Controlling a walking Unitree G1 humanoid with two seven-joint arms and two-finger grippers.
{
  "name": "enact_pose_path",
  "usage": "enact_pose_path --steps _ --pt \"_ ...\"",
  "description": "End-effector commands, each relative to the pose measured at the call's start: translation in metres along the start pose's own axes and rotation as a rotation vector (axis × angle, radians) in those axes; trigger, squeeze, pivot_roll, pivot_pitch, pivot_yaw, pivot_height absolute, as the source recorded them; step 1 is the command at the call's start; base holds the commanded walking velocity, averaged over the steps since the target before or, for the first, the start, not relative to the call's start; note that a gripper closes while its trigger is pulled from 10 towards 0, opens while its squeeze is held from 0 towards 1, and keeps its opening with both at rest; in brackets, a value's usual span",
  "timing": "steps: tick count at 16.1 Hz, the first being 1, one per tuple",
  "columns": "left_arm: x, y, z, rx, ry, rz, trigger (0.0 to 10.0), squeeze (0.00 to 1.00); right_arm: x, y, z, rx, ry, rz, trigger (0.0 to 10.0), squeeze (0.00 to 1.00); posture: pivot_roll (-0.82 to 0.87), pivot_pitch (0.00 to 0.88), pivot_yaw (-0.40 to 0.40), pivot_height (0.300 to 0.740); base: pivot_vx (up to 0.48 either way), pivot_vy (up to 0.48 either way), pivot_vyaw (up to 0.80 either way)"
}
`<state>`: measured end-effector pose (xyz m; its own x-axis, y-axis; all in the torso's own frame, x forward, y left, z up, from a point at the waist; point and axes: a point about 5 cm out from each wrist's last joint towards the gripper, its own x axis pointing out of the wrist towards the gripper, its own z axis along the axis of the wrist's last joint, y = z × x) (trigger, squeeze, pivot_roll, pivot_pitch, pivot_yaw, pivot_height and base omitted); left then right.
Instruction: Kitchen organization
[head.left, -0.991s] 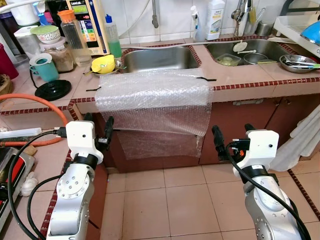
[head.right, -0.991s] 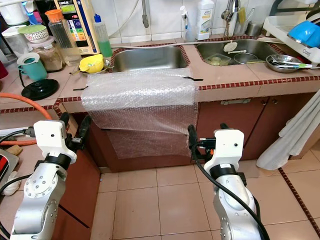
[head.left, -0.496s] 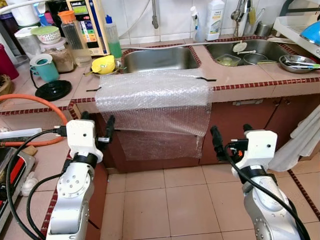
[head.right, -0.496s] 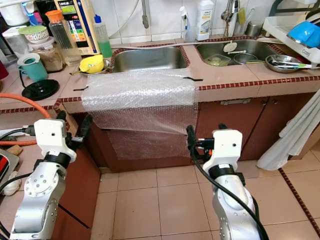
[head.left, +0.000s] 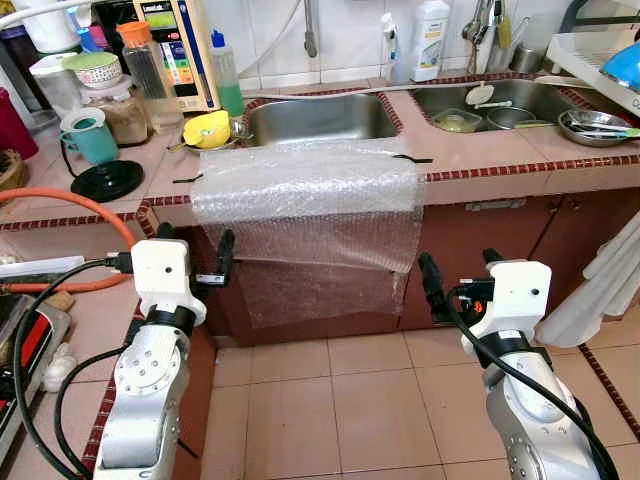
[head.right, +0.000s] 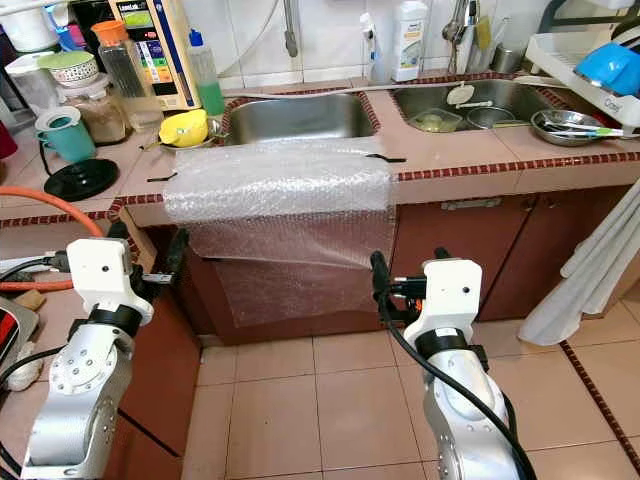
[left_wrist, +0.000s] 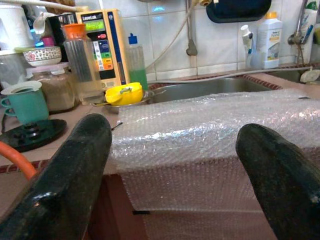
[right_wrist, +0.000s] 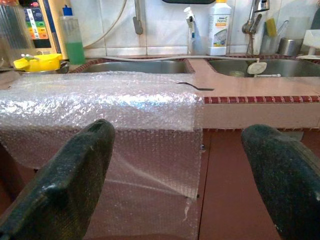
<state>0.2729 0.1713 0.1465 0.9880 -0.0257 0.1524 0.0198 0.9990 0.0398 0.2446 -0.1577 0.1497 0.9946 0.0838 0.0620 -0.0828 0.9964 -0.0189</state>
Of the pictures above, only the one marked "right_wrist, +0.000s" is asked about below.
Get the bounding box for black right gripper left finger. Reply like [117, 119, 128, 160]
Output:
[0, 118, 116, 240]

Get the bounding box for clear bubble wrap sheet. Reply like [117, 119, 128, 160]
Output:
[0, 71, 205, 240]

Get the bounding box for small white spray bottle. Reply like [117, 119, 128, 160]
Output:
[183, 6, 207, 56]

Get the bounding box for small green white brush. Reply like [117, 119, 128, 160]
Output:
[21, 53, 41, 62]

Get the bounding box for yellow plastic funnel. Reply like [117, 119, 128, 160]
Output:
[13, 53, 63, 73]

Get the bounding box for round steel bowl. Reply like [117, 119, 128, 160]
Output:
[14, 60, 71, 75]

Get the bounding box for yellow sponge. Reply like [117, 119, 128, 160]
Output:
[264, 17, 278, 37]

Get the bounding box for beige wall tap grey handle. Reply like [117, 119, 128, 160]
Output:
[132, 0, 144, 35]

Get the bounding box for translucent plastic container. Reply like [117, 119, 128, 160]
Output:
[284, 16, 311, 40]

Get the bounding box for thin black strip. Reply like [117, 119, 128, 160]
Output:
[176, 81, 215, 91]

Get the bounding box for beige water ionizer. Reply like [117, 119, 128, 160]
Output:
[18, 0, 70, 61]

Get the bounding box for chrome sink faucet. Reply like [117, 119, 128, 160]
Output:
[241, 0, 271, 55]

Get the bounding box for green liquid bottle blue cap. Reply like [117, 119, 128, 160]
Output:
[59, 4, 86, 65]

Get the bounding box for steel sink basin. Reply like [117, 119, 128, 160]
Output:
[74, 58, 195, 75]
[207, 58, 320, 78]

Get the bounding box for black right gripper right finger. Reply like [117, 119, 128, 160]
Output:
[241, 124, 320, 240]

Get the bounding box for grey hose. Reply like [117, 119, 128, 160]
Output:
[86, 55, 261, 63]

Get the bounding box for clear plastic utensil holder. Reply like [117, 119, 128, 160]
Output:
[259, 33, 281, 55]

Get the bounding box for brown cabinet door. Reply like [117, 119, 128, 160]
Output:
[208, 129, 283, 240]
[0, 139, 38, 218]

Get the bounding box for thin white hose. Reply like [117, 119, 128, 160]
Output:
[83, 0, 128, 49]

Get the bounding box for white round sink plug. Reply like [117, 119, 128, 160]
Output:
[246, 61, 282, 78]

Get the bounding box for steel cup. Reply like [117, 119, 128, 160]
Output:
[277, 37, 303, 57]

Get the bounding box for white detergent bottle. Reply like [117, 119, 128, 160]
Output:
[206, 0, 235, 56]

